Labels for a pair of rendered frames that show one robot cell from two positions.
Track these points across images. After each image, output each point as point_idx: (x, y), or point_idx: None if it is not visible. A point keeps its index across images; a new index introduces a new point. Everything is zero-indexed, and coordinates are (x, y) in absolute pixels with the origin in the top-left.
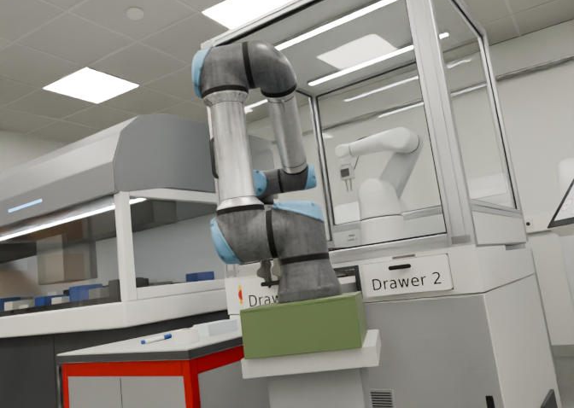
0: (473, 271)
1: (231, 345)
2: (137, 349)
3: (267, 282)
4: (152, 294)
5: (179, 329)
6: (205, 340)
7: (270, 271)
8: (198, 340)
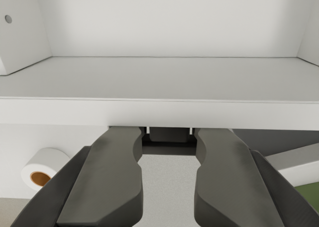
0: None
1: (112, 126)
2: (9, 191)
3: (159, 154)
4: None
5: (23, 177)
6: (64, 143)
7: (135, 144)
8: (67, 158)
